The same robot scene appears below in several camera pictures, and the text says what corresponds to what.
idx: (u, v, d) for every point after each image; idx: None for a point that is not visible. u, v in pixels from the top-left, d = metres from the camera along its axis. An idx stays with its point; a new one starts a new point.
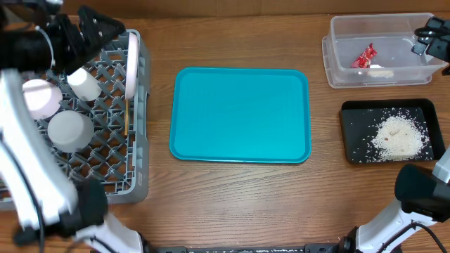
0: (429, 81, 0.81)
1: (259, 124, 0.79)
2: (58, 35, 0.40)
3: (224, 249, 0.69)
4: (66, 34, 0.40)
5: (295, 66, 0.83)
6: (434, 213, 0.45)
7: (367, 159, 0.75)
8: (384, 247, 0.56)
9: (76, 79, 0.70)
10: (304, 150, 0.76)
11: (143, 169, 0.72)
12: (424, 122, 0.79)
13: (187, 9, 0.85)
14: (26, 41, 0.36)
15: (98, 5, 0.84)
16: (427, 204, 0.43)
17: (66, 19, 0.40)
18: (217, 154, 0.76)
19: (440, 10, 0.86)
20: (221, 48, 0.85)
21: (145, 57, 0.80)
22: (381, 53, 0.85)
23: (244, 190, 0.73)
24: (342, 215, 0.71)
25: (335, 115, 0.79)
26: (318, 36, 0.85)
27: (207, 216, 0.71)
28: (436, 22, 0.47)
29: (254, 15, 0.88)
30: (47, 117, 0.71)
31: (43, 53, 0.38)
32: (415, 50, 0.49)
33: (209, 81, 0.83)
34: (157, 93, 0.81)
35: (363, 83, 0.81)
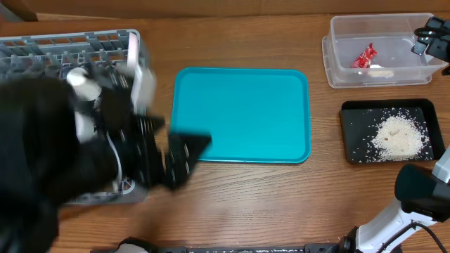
0: (429, 81, 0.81)
1: (259, 124, 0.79)
2: (118, 139, 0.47)
3: (224, 249, 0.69)
4: (126, 147, 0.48)
5: (295, 66, 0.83)
6: (435, 213, 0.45)
7: (367, 159, 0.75)
8: (384, 247, 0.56)
9: None
10: (304, 150, 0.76)
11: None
12: (424, 122, 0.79)
13: (186, 9, 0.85)
14: (85, 166, 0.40)
15: (98, 5, 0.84)
16: (427, 204, 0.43)
17: (140, 147, 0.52)
18: (218, 154, 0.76)
19: (440, 11, 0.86)
20: (221, 48, 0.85)
21: (145, 57, 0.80)
22: (381, 53, 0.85)
23: (244, 190, 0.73)
24: (342, 214, 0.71)
25: (335, 115, 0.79)
26: (318, 36, 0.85)
27: (207, 216, 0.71)
28: (435, 22, 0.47)
29: (254, 15, 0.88)
30: None
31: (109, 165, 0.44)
32: (415, 50, 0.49)
33: (209, 81, 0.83)
34: (157, 93, 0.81)
35: (363, 83, 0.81)
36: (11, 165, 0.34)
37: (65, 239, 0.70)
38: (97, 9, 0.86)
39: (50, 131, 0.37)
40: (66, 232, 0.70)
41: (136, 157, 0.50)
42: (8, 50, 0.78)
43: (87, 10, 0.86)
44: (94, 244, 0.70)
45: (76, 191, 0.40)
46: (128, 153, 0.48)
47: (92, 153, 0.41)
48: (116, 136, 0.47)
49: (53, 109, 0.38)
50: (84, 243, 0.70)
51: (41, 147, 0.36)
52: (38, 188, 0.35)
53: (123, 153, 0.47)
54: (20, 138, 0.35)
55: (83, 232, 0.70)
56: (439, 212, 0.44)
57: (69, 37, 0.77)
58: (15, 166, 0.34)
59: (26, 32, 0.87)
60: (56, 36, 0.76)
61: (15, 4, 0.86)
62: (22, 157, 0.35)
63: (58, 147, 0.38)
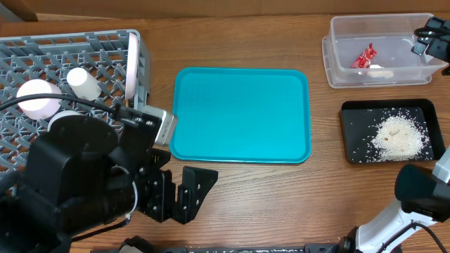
0: (429, 81, 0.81)
1: (260, 124, 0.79)
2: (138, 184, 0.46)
3: (224, 249, 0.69)
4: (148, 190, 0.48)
5: (295, 66, 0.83)
6: (434, 213, 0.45)
7: (367, 159, 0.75)
8: (384, 247, 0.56)
9: (76, 79, 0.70)
10: (304, 150, 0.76)
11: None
12: (424, 122, 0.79)
13: (186, 9, 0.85)
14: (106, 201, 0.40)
15: (98, 5, 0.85)
16: (427, 204, 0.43)
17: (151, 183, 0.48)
18: (218, 154, 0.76)
19: (440, 11, 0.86)
20: (221, 48, 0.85)
21: (145, 57, 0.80)
22: (381, 53, 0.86)
23: (244, 190, 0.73)
24: (342, 214, 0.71)
25: (335, 115, 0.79)
26: (317, 36, 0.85)
27: (207, 216, 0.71)
28: (435, 22, 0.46)
29: (254, 15, 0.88)
30: (48, 117, 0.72)
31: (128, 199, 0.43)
32: (415, 50, 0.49)
33: (209, 81, 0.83)
34: (157, 93, 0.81)
35: (363, 83, 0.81)
36: (43, 198, 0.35)
37: None
38: (97, 9, 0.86)
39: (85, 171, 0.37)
40: None
41: (151, 190, 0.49)
42: (8, 50, 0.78)
43: (88, 10, 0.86)
44: (94, 244, 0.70)
45: (92, 226, 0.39)
46: (142, 187, 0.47)
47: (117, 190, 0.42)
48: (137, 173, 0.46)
49: (100, 153, 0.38)
50: (84, 243, 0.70)
51: (76, 187, 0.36)
52: (62, 221, 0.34)
53: (142, 190, 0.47)
54: (61, 178, 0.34)
55: None
56: (439, 212, 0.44)
57: (69, 38, 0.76)
58: (48, 201, 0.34)
59: (27, 32, 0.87)
60: (55, 37, 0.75)
61: (15, 4, 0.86)
62: (55, 195, 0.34)
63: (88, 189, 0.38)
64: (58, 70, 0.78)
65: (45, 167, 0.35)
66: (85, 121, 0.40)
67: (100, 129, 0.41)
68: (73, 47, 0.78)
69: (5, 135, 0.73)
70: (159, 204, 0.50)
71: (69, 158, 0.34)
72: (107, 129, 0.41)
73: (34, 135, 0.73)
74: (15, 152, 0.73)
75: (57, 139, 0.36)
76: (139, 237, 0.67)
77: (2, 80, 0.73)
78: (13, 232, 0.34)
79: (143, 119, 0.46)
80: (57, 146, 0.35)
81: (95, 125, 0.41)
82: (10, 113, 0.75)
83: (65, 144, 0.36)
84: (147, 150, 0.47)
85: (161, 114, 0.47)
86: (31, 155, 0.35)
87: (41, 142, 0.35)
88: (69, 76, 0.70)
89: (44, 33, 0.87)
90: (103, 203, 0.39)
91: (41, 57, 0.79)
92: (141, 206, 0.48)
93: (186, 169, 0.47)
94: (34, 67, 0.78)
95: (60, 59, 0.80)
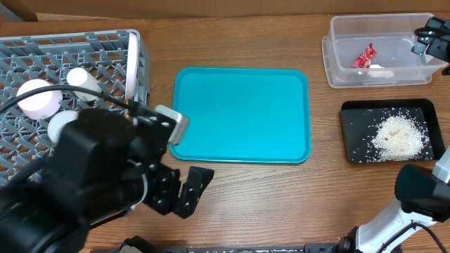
0: (429, 81, 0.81)
1: (260, 124, 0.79)
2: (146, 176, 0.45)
3: (224, 249, 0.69)
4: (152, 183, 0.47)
5: (295, 66, 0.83)
6: (435, 214, 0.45)
7: (367, 159, 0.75)
8: (384, 247, 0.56)
9: (77, 79, 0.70)
10: (304, 150, 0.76)
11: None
12: (424, 122, 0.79)
13: (186, 9, 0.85)
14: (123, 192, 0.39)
15: (98, 5, 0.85)
16: (427, 204, 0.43)
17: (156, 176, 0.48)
18: (218, 154, 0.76)
19: (440, 11, 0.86)
20: (221, 48, 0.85)
21: (145, 57, 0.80)
22: (381, 53, 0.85)
23: (244, 190, 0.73)
24: (342, 214, 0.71)
25: (335, 115, 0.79)
26: (318, 36, 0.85)
27: (207, 216, 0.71)
28: (436, 22, 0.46)
29: (254, 15, 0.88)
30: (48, 117, 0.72)
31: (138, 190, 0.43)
32: (415, 50, 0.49)
33: (209, 81, 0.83)
34: (157, 93, 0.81)
35: (363, 83, 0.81)
36: (67, 183, 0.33)
37: None
38: (97, 9, 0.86)
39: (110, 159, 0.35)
40: None
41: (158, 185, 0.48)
42: (8, 50, 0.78)
43: (88, 10, 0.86)
44: (94, 244, 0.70)
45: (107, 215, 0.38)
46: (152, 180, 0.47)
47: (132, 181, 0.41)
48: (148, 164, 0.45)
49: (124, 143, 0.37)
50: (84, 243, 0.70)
51: (96, 175, 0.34)
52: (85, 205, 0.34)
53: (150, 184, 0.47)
54: (87, 165, 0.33)
55: None
56: (439, 212, 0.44)
57: (69, 38, 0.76)
58: (71, 185, 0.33)
59: (27, 32, 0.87)
60: (55, 37, 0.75)
61: (15, 4, 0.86)
62: (80, 179, 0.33)
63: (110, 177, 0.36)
64: (58, 69, 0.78)
65: (68, 152, 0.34)
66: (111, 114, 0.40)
67: (120, 121, 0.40)
68: (73, 47, 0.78)
69: (5, 135, 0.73)
70: (164, 198, 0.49)
71: (94, 145, 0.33)
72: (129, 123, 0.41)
73: (34, 135, 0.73)
74: (15, 152, 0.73)
75: (81, 124, 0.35)
76: (139, 237, 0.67)
77: (2, 80, 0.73)
78: (40, 211, 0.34)
79: (159, 119, 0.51)
80: (82, 131, 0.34)
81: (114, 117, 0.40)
82: (10, 113, 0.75)
83: (93, 130, 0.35)
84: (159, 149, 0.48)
85: (176, 115, 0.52)
86: (59, 142, 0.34)
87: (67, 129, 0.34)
88: (69, 77, 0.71)
89: (45, 33, 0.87)
90: (119, 193, 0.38)
91: (41, 57, 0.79)
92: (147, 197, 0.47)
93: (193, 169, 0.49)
94: (34, 67, 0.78)
95: (60, 59, 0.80)
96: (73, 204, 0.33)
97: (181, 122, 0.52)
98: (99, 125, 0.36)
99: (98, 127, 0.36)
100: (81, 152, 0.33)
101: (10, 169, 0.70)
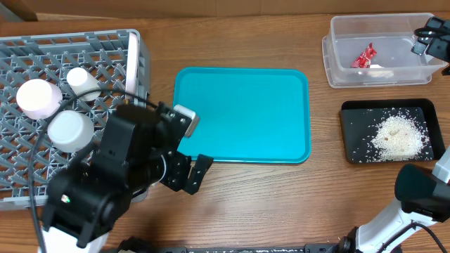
0: (429, 81, 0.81)
1: (260, 124, 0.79)
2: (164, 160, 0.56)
3: (224, 249, 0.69)
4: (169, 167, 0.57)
5: (295, 66, 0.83)
6: (434, 213, 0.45)
7: (367, 159, 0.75)
8: (384, 247, 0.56)
9: (76, 79, 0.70)
10: (304, 150, 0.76)
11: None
12: (424, 122, 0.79)
13: (186, 9, 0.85)
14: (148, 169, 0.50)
15: (98, 5, 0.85)
16: (427, 204, 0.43)
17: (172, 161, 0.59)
18: (218, 154, 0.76)
19: (440, 11, 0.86)
20: (221, 48, 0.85)
21: (145, 56, 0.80)
22: (381, 53, 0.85)
23: (244, 190, 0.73)
24: (342, 214, 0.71)
25: (335, 115, 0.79)
26: (318, 36, 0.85)
27: (207, 216, 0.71)
28: (436, 22, 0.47)
29: (254, 15, 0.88)
30: (47, 116, 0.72)
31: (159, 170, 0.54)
32: (415, 50, 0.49)
33: (209, 81, 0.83)
34: (157, 93, 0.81)
35: (363, 83, 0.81)
36: (117, 157, 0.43)
37: None
38: (97, 9, 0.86)
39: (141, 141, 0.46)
40: None
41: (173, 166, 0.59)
42: (8, 50, 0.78)
43: (88, 10, 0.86)
44: None
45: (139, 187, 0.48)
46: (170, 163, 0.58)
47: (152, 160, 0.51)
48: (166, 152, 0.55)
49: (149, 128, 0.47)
50: None
51: (133, 151, 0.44)
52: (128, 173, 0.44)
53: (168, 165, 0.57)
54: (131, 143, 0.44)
55: None
56: (439, 212, 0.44)
57: (69, 37, 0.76)
58: (119, 158, 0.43)
59: (27, 32, 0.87)
60: (55, 36, 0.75)
61: (15, 4, 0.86)
62: (126, 153, 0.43)
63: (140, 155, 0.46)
64: (58, 69, 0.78)
65: (114, 133, 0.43)
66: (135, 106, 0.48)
67: (147, 112, 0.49)
68: (73, 47, 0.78)
69: (5, 135, 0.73)
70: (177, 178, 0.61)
71: (135, 127, 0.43)
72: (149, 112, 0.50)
73: (34, 135, 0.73)
74: (15, 152, 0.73)
75: (121, 113, 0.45)
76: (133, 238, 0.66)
77: (2, 79, 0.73)
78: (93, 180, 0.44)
79: (176, 116, 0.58)
80: (125, 118, 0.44)
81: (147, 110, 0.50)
82: (10, 113, 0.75)
83: (130, 116, 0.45)
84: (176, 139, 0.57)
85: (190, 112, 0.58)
86: (107, 126, 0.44)
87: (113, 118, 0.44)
88: (69, 76, 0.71)
89: (44, 33, 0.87)
90: (146, 169, 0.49)
91: (41, 57, 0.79)
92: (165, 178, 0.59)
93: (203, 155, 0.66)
94: (34, 67, 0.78)
95: (60, 59, 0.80)
96: (121, 172, 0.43)
97: (195, 119, 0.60)
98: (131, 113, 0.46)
99: (133, 114, 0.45)
100: (126, 132, 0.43)
101: (10, 169, 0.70)
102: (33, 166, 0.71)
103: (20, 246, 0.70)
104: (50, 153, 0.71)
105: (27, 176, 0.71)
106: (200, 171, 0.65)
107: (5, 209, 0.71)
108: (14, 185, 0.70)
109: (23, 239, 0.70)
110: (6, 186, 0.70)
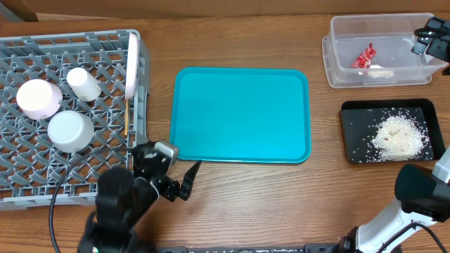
0: (429, 81, 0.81)
1: (259, 124, 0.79)
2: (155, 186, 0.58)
3: (224, 249, 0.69)
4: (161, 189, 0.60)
5: (295, 66, 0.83)
6: (434, 213, 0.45)
7: (367, 159, 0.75)
8: (384, 247, 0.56)
9: (76, 79, 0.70)
10: (304, 150, 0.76)
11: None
12: (424, 122, 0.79)
13: (186, 9, 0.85)
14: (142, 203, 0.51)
15: (98, 5, 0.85)
16: (427, 204, 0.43)
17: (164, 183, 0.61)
18: (218, 154, 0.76)
19: (440, 11, 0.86)
20: (220, 48, 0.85)
21: (145, 57, 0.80)
22: (381, 53, 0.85)
23: (244, 190, 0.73)
24: (342, 214, 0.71)
25: (335, 115, 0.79)
26: (317, 36, 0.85)
27: (207, 216, 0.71)
28: (436, 22, 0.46)
29: (254, 15, 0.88)
30: (48, 116, 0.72)
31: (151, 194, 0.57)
32: (415, 50, 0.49)
33: (209, 81, 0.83)
34: (157, 93, 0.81)
35: (363, 83, 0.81)
36: (114, 220, 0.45)
37: (65, 239, 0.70)
38: (97, 9, 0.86)
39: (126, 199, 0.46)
40: (67, 232, 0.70)
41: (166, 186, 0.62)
42: (8, 50, 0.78)
43: (88, 10, 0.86)
44: None
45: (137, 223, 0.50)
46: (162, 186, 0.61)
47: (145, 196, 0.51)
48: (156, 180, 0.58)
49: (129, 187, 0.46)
50: None
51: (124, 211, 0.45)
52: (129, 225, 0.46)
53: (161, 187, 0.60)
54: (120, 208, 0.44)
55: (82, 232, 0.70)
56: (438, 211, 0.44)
57: (69, 38, 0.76)
58: (118, 220, 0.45)
59: (27, 32, 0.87)
60: (55, 37, 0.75)
61: (15, 4, 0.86)
62: (121, 216, 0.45)
63: (132, 206, 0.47)
64: (58, 69, 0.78)
65: (103, 206, 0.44)
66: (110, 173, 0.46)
67: (121, 172, 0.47)
68: (73, 47, 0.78)
69: (5, 135, 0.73)
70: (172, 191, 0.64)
71: (117, 200, 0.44)
72: (126, 171, 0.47)
73: (34, 135, 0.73)
74: (15, 152, 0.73)
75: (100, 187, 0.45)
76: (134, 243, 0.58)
77: (2, 79, 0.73)
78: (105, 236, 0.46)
79: (158, 154, 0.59)
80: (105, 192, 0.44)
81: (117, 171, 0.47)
82: (10, 113, 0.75)
83: (107, 187, 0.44)
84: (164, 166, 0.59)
85: (169, 151, 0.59)
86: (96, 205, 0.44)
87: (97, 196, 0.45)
88: (69, 76, 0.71)
89: (44, 33, 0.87)
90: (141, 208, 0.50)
91: (41, 57, 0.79)
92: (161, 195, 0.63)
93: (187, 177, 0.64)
94: (34, 67, 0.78)
95: (60, 59, 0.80)
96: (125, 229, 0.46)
97: (176, 154, 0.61)
98: (111, 183, 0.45)
99: (113, 184, 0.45)
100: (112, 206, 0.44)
101: (10, 169, 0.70)
102: (32, 166, 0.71)
103: (19, 246, 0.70)
104: (50, 153, 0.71)
105: (27, 176, 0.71)
106: (188, 186, 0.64)
107: (5, 209, 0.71)
108: (13, 185, 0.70)
109: (22, 239, 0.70)
110: (6, 186, 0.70)
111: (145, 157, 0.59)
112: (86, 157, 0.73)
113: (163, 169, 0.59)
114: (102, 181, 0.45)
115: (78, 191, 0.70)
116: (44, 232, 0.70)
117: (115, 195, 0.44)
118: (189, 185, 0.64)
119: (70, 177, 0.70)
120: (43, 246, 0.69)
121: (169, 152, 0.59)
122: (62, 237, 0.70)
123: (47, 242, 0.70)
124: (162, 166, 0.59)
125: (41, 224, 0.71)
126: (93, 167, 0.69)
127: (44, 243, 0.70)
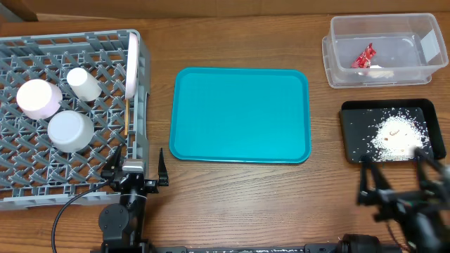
0: (429, 81, 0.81)
1: (259, 124, 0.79)
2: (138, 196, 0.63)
3: (224, 249, 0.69)
4: (143, 197, 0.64)
5: (295, 67, 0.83)
6: (442, 180, 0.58)
7: (367, 159, 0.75)
8: None
9: (76, 79, 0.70)
10: (304, 150, 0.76)
11: (143, 157, 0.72)
12: (424, 122, 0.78)
13: (187, 9, 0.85)
14: (136, 216, 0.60)
15: (98, 6, 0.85)
16: (435, 243, 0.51)
17: (143, 183, 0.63)
18: (217, 154, 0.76)
19: (440, 11, 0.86)
20: (220, 48, 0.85)
21: (145, 57, 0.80)
22: (381, 53, 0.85)
23: (244, 190, 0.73)
24: (342, 214, 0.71)
25: (335, 115, 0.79)
26: (318, 36, 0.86)
27: (207, 216, 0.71)
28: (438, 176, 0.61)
29: (254, 15, 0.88)
30: (48, 116, 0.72)
31: (140, 202, 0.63)
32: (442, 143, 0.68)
33: (209, 81, 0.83)
34: (157, 93, 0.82)
35: (363, 83, 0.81)
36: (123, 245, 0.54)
37: (65, 239, 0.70)
38: (96, 9, 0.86)
39: (127, 232, 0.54)
40: (67, 232, 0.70)
41: (147, 188, 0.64)
42: (8, 50, 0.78)
43: (88, 10, 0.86)
44: (94, 244, 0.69)
45: (140, 228, 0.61)
46: (143, 191, 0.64)
47: (138, 209, 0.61)
48: (138, 190, 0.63)
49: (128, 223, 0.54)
50: (84, 243, 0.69)
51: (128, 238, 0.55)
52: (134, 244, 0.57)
53: (144, 190, 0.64)
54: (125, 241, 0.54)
55: (82, 232, 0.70)
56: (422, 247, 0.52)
57: (69, 37, 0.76)
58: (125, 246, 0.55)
59: (27, 32, 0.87)
60: (55, 37, 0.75)
61: (15, 5, 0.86)
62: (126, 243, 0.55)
63: (131, 230, 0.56)
64: (58, 69, 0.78)
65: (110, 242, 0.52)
66: (107, 212, 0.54)
67: (116, 209, 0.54)
68: (73, 47, 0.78)
69: (5, 135, 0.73)
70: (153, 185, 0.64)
71: (121, 235, 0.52)
72: (121, 207, 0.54)
73: (34, 135, 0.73)
74: (15, 152, 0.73)
75: (103, 226, 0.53)
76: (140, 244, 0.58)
77: (2, 79, 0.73)
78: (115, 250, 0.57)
79: (131, 175, 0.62)
80: (109, 232, 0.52)
81: (111, 207, 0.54)
82: (10, 113, 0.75)
83: (111, 228, 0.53)
84: (138, 177, 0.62)
85: (138, 167, 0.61)
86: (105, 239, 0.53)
87: (104, 237, 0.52)
88: (69, 76, 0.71)
89: (43, 32, 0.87)
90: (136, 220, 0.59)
91: (41, 57, 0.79)
92: (144, 192, 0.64)
93: (163, 176, 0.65)
94: (34, 67, 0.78)
95: (60, 59, 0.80)
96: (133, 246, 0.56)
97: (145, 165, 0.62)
98: (112, 222, 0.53)
99: (114, 223, 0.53)
100: (119, 241, 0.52)
101: (10, 169, 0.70)
102: (32, 166, 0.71)
103: (19, 246, 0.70)
104: (50, 153, 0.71)
105: (27, 176, 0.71)
106: (157, 180, 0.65)
107: (6, 209, 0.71)
108: (13, 185, 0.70)
109: (22, 239, 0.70)
110: (6, 186, 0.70)
111: (122, 183, 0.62)
112: (86, 157, 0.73)
113: (140, 183, 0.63)
114: (103, 221, 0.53)
115: (78, 191, 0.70)
116: (44, 232, 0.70)
117: (117, 233, 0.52)
118: (164, 181, 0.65)
119: (70, 177, 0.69)
120: (42, 246, 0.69)
121: (139, 168, 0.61)
122: (62, 237, 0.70)
123: (48, 241, 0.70)
124: (138, 181, 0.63)
125: (41, 224, 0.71)
126: (93, 167, 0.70)
127: (44, 243, 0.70)
